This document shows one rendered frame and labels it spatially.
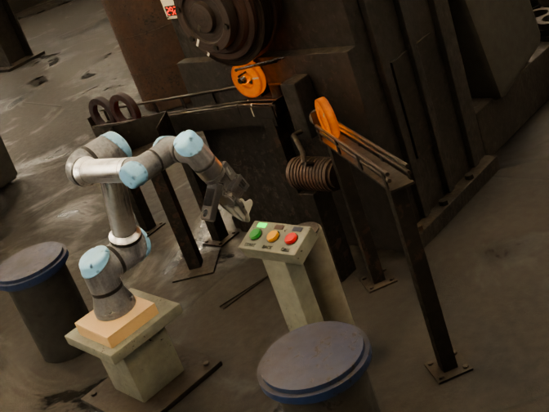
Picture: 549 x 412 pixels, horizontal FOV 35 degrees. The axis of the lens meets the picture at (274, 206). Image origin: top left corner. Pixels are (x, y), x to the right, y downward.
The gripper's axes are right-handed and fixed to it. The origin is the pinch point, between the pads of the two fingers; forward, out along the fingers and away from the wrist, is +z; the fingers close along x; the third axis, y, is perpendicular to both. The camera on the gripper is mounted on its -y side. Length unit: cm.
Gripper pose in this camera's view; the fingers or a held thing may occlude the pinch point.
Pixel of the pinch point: (244, 221)
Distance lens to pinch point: 269.6
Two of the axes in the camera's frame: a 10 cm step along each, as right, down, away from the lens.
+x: -7.2, -0.6, 6.9
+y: 4.7, -7.7, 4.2
